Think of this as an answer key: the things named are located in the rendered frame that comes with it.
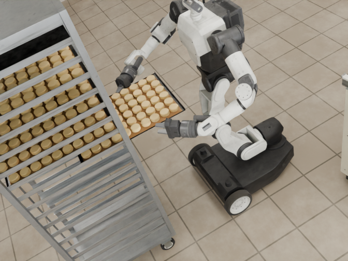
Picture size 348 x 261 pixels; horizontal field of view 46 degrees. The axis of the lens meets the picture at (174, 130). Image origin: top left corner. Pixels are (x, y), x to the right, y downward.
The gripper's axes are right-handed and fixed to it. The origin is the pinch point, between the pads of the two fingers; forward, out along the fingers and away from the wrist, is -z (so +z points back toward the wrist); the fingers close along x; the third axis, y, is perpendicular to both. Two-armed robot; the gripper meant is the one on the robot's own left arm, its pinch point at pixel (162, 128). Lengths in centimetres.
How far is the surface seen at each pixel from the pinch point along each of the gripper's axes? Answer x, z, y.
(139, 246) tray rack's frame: -91, -35, 23
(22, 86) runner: 53, -38, 28
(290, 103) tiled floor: -104, 52, -125
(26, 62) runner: 62, -34, 23
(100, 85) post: 39.1, -15.2, 11.3
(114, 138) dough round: 0.7, -23.7, 8.4
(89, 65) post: 50, -15, 11
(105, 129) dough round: 9.4, -24.7, 9.9
